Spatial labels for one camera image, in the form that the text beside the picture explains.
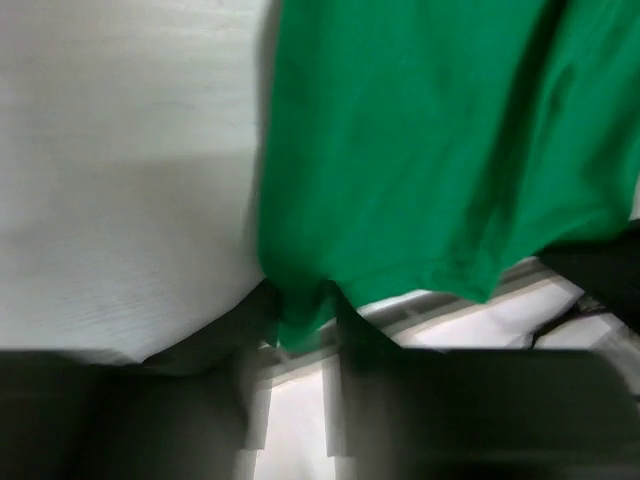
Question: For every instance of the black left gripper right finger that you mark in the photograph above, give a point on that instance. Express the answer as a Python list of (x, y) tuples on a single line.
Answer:
[(416, 413)]

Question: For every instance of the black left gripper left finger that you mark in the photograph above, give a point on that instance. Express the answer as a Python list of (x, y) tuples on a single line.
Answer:
[(195, 410)]

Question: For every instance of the green t shirt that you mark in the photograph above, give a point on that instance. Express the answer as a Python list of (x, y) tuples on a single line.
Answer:
[(431, 145)]

